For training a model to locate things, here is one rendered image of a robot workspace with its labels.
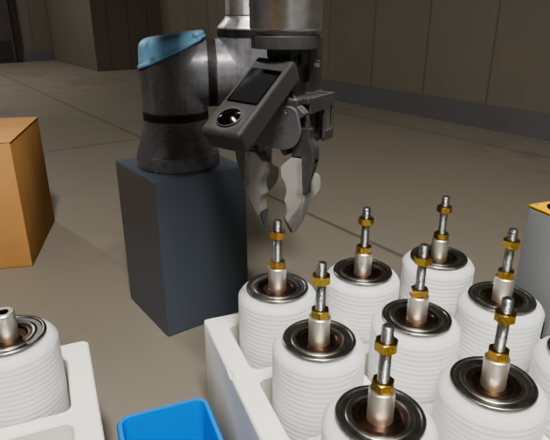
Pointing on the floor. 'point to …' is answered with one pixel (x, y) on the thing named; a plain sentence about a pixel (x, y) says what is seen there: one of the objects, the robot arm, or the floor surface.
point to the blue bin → (172, 422)
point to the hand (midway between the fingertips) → (274, 219)
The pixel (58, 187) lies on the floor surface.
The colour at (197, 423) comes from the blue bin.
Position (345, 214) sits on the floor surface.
